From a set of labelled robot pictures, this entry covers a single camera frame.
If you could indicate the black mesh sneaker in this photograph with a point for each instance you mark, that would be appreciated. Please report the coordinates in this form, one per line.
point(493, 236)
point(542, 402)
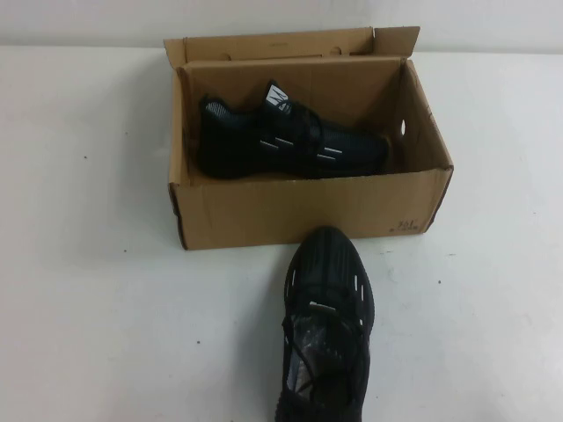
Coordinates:
point(325, 264)
point(246, 145)

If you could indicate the brown cardboard shoe box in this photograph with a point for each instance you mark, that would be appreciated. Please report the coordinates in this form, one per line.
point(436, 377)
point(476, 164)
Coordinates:
point(308, 211)

